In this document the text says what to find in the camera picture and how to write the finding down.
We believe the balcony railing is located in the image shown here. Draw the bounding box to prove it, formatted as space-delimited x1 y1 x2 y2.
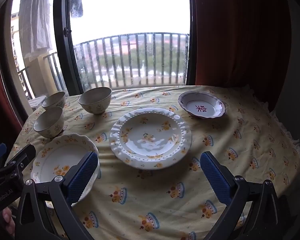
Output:
15 32 190 100

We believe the black window frame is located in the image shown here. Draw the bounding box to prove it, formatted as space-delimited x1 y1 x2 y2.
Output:
53 0 198 97

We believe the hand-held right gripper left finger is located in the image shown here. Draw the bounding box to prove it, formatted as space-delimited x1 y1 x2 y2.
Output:
14 151 100 240

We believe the beaded rim floral plate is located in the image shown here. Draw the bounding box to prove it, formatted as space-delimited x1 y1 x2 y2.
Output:
109 108 192 167

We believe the white plastic stool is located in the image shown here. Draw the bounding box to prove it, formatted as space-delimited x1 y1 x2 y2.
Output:
27 95 48 110

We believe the white plate with red rim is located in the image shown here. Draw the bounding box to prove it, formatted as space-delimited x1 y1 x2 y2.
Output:
178 91 226 119

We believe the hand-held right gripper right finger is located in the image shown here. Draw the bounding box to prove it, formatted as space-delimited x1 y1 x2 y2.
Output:
200 151 288 240

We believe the floral ceramic bowl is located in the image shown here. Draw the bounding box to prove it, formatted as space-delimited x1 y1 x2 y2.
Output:
78 87 112 115
41 91 66 110
33 106 65 139

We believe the scalloped floral plate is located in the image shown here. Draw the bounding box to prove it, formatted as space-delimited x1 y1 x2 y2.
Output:
31 133 100 204

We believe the yellow printed tablecloth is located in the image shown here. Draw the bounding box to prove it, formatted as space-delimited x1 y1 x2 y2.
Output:
5 85 300 240

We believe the red curtain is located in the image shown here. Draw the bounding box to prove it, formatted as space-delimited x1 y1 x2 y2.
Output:
192 0 294 113
0 17 24 143

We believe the white hanging garment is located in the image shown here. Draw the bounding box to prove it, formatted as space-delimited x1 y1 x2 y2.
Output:
19 0 56 62

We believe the person's left hand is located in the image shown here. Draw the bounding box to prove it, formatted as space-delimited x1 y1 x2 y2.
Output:
2 206 16 237

